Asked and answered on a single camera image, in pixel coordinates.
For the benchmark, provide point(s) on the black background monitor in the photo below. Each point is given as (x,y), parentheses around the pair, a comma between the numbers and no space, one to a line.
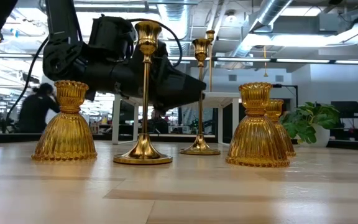
(346,109)

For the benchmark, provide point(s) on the tall brass candlestick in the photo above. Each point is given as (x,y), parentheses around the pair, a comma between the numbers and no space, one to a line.
(210,62)

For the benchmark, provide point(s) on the green leafy plant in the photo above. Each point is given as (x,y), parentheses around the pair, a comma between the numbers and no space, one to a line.
(306,118)

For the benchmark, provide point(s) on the white plant pot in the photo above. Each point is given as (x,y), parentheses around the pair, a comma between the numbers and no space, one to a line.
(322,137)

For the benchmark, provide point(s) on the hanging ceiling pendant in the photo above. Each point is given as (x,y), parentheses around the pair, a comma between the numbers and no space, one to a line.
(265,74)

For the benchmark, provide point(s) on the medium brass candlestick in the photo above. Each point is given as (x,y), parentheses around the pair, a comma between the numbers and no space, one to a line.
(200,124)

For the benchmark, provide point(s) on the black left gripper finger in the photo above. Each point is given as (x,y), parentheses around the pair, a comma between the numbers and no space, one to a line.
(179,88)

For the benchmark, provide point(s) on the amber ribbed glass candle holder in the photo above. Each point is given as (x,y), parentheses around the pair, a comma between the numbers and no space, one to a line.
(256,140)
(64,137)
(286,140)

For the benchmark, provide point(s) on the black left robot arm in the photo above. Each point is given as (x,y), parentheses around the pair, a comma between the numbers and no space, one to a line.
(62,18)

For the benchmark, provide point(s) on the short brass candlestick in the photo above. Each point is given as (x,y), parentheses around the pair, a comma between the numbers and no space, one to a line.
(143,152)

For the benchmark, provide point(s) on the ceiling dome light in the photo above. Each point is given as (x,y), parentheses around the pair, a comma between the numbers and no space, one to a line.
(230,18)

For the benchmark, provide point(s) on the linear ceiling light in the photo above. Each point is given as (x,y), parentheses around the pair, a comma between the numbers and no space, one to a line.
(244,59)

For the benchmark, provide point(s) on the person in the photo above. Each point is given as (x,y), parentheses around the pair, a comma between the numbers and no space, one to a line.
(158,123)
(36,109)

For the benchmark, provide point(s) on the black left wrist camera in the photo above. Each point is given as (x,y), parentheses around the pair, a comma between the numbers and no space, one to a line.
(110,37)

